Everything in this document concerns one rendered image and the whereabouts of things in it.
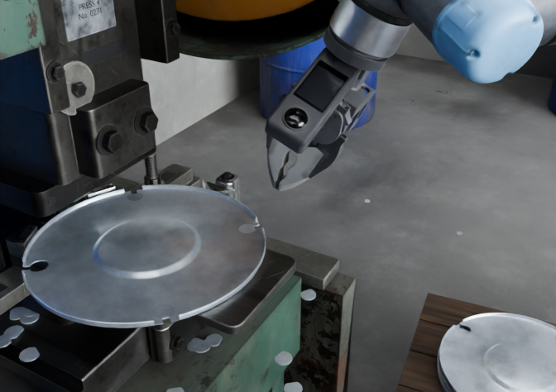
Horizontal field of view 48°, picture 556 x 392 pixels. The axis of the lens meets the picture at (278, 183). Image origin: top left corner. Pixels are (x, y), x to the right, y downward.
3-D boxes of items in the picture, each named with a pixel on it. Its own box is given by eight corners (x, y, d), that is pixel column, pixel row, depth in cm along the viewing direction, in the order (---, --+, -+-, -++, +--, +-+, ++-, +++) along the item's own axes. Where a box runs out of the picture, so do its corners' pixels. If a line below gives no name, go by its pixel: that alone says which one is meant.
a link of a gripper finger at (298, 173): (313, 186, 80) (345, 131, 74) (293, 207, 75) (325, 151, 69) (293, 172, 80) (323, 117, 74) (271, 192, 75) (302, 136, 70)
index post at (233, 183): (242, 227, 94) (241, 171, 89) (232, 236, 92) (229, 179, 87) (227, 222, 95) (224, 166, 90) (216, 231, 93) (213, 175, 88)
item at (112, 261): (298, 296, 68) (299, 290, 68) (18, 356, 60) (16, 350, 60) (232, 176, 92) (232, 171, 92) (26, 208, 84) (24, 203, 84)
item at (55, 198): (163, 165, 83) (159, 127, 81) (48, 238, 68) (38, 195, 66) (75, 140, 90) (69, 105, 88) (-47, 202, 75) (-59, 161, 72)
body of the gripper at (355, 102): (355, 130, 75) (405, 47, 68) (327, 159, 69) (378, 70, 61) (304, 95, 76) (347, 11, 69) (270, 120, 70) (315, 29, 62)
